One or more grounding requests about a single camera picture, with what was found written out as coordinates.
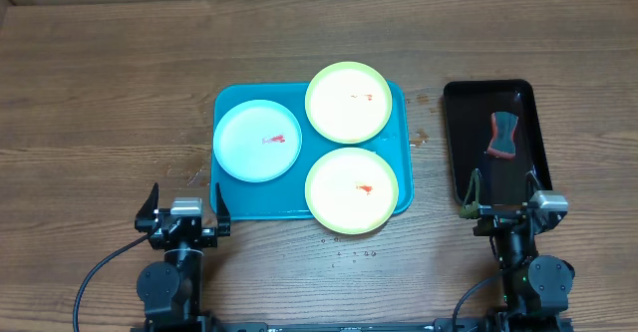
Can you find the light blue round plate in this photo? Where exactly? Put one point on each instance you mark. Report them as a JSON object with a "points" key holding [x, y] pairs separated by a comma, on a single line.
{"points": [[257, 141]]}

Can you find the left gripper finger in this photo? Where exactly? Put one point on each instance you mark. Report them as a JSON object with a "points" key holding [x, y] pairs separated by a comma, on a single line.
{"points": [[151, 204], [221, 210]]}

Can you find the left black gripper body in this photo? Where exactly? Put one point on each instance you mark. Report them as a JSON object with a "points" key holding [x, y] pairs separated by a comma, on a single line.
{"points": [[207, 238]]}

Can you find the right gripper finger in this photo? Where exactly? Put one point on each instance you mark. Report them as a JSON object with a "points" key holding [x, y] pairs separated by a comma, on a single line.
{"points": [[532, 183], [471, 206]]}

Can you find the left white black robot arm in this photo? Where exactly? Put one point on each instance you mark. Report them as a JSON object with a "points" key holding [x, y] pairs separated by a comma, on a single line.
{"points": [[171, 289]]}

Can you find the teal plastic serving tray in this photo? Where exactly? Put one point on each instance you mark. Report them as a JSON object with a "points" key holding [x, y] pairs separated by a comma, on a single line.
{"points": [[284, 197]]}

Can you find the yellow-green plate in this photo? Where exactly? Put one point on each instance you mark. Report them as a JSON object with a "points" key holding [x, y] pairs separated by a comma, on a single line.
{"points": [[348, 102], [351, 191]]}

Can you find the black rectangular water tray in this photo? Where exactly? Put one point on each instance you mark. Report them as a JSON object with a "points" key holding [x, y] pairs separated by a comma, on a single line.
{"points": [[468, 106]]}

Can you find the red and grey sponge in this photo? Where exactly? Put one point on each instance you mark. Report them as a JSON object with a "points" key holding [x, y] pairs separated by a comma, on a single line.
{"points": [[503, 126]]}

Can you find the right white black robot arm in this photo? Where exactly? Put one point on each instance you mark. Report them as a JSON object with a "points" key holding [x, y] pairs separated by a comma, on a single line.
{"points": [[535, 287]]}

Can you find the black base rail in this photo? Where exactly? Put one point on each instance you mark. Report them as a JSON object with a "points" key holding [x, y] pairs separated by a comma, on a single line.
{"points": [[438, 325]]}

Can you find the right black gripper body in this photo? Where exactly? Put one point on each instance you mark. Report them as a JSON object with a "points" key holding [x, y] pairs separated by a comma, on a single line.
{"points": [[495, 217]]}

